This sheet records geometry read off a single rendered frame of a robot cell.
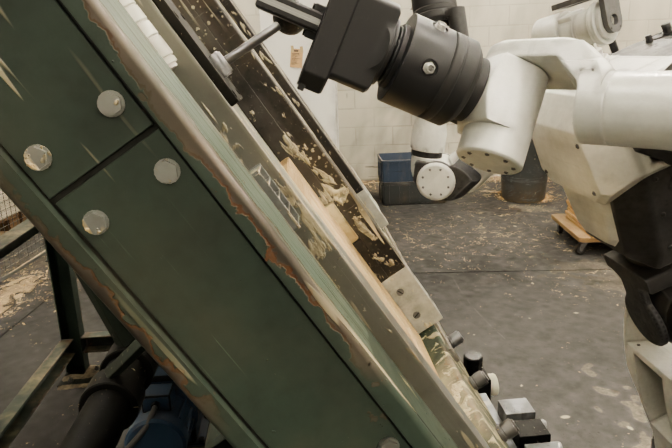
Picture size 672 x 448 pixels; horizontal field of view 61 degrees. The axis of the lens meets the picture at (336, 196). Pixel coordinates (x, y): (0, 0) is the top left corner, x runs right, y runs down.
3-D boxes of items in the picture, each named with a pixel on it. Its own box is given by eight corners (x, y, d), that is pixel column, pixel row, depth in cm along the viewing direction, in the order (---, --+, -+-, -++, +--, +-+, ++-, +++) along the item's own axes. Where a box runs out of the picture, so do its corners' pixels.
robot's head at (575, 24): (567, 63, 95) (550, 12, 93) (626, 49, 86) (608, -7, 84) (544, 79, 92) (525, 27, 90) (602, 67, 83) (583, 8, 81)
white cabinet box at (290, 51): (338, 217, 501) (329, -34, 451) (272, 218, 504) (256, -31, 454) (341, 199, 560) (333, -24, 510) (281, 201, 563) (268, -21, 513)
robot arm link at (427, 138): (419, 96, 123) (408, 183, 128) (412, 100, 113) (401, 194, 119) (469, 102, 121) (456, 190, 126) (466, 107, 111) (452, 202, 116)
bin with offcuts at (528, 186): (560, 204, 515) (564, 132, 499) (502, 206, 517) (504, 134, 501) (542, 191, 565) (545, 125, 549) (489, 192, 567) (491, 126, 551)
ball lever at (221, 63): (226, 83, 56) (320, 17, 62) (202, 51, 55) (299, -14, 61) (215, 92, 60) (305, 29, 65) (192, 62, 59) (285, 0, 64)
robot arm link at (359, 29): (351, -52, 48) (478, 6, 50) (341, -35, 57) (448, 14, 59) (295, 90, 50) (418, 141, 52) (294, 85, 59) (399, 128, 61)
